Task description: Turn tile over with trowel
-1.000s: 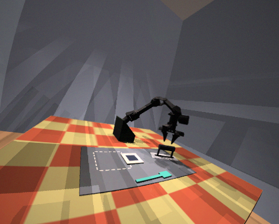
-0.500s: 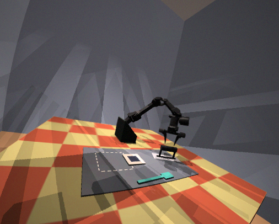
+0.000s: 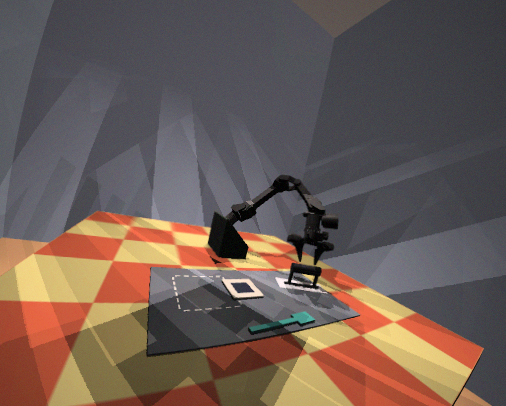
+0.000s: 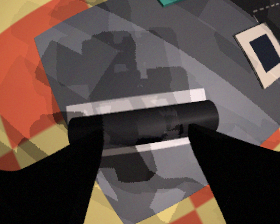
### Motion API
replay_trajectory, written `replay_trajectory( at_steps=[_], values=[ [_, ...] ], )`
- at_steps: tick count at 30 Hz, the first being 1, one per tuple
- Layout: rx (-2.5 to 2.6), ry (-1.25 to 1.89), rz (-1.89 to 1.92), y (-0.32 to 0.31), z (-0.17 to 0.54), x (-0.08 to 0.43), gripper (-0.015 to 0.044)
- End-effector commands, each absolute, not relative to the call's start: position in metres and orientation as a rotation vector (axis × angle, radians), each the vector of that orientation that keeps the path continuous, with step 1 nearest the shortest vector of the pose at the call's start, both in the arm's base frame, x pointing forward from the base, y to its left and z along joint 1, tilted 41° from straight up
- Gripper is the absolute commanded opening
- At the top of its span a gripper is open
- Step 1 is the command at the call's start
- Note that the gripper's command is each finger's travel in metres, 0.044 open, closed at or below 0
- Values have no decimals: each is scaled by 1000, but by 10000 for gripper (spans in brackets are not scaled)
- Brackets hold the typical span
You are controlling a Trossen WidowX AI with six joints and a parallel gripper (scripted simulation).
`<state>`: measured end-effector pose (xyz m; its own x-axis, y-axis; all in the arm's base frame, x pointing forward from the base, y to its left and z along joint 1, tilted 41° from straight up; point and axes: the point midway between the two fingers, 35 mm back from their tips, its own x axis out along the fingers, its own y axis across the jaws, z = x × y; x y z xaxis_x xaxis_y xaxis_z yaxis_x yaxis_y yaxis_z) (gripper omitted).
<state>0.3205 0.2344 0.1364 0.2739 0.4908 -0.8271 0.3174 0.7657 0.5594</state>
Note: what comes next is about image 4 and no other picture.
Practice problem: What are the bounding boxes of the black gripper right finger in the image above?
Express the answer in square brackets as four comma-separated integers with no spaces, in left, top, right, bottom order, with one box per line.
[188,123,280,224]

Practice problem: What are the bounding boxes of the peach square tile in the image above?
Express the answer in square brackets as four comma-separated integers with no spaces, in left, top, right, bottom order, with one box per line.
[233,22,280,89]

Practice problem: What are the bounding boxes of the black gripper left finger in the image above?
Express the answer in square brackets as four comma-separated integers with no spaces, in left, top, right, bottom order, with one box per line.
[0,129,104,224]

